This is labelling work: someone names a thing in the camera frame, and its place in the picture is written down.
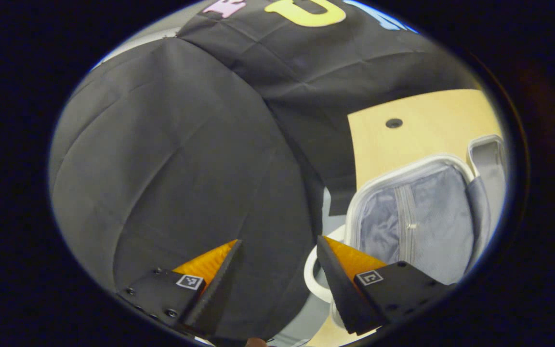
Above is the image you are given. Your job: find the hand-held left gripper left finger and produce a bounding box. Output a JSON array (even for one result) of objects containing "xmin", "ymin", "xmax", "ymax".
[{"xmin": 116, "ymin": 239, "xmax": 244, "ymax": 338}]

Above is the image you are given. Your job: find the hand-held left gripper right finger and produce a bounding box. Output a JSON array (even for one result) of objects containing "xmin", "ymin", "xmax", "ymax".
[{"xmin": 316, "ymin": 235, "xmax": 451, "ymax": 336}]

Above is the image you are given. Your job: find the white suitcase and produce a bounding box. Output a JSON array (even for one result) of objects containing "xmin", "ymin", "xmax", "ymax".
[{"xmin": 304, "ymin": 135, "xmax": 508, "ymax": 333}]

